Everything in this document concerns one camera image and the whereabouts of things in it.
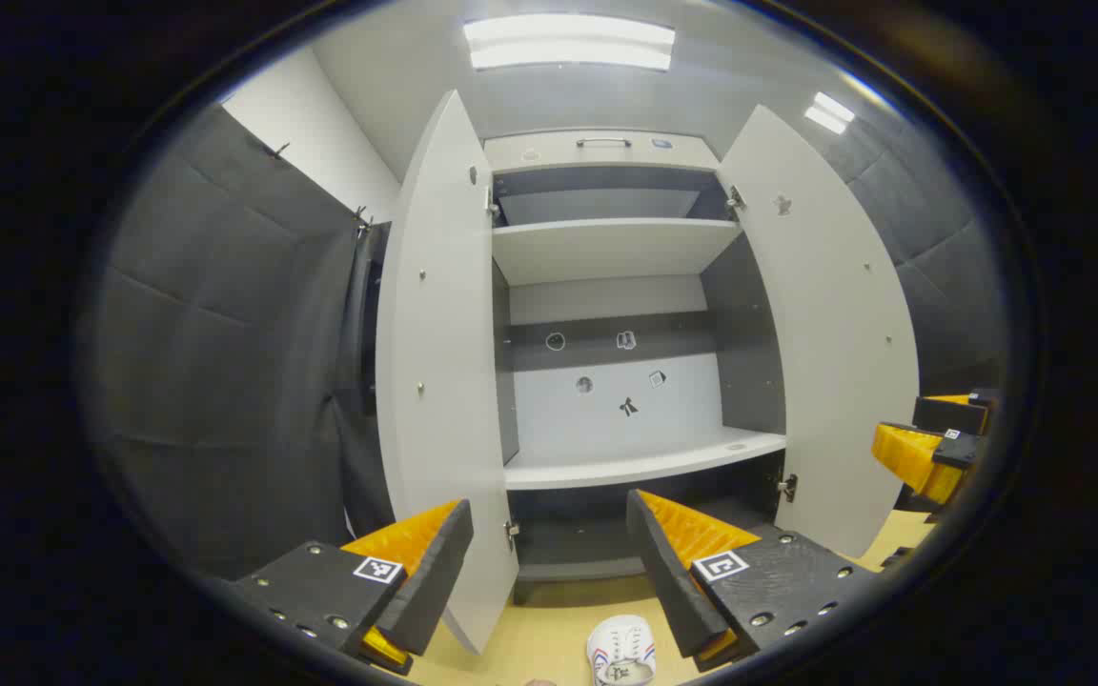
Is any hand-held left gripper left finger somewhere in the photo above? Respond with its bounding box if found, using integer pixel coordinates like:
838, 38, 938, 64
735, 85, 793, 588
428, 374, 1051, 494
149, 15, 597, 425
230, 498, 476, 677

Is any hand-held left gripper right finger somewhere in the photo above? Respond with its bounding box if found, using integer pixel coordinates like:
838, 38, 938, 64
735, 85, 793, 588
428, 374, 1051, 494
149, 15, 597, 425
625, 489, 879, 673

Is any white striped canvas shoe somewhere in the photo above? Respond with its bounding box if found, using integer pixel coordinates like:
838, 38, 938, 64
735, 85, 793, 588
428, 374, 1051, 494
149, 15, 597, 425
587, 615, 657, 686

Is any light grey cabinet door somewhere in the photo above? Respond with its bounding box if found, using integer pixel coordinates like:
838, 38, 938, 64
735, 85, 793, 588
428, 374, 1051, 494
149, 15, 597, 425
716, 105, 922, 560
376, 91, 521, 656

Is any grey white shoe cabinet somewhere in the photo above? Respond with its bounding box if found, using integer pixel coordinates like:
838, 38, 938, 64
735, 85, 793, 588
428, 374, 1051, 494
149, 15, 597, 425
482, 129, 788, 606

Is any small ceiling light panel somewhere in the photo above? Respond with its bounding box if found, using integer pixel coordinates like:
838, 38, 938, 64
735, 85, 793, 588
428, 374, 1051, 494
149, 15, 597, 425
804, 91, 857, 135

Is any large ceiling light panel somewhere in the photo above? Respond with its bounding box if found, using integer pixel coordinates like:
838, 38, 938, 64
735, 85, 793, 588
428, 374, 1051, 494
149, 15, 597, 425
463, 13, 676, 72

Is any black left door handle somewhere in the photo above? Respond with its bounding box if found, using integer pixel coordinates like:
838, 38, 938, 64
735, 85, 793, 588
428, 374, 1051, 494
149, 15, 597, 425
344, 221, 390, 417

